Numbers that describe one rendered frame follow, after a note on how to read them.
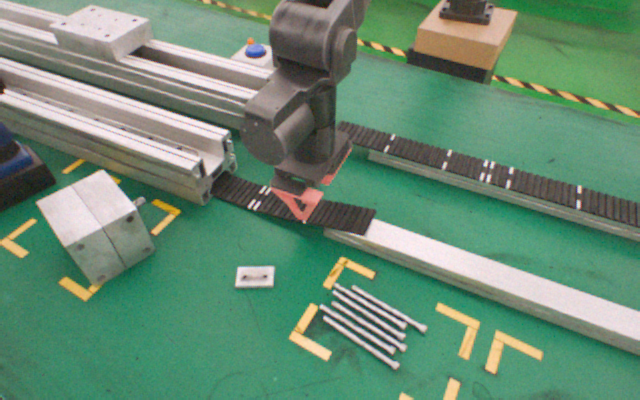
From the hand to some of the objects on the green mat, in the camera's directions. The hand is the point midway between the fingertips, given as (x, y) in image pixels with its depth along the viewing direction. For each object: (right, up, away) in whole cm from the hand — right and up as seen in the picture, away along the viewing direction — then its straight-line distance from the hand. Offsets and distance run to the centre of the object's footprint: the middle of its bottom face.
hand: (313, 196), depth 61 cm
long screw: (+6, -17, -8) cm, 19 cm away
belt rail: (+46, -19, -11) cm, 51 cm away
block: (-29, -7, +1) cm, 30 cm away
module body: (-44, +26, +33) cm, 61 cm away
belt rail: (+54, -7, +1) cm, 54 cm away
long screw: (+7, -15, -7) cm, 18 cm away
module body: (-52, +14, +21) cm, 58 cm away
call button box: (-13, +25, +33) cm, 43 cm away
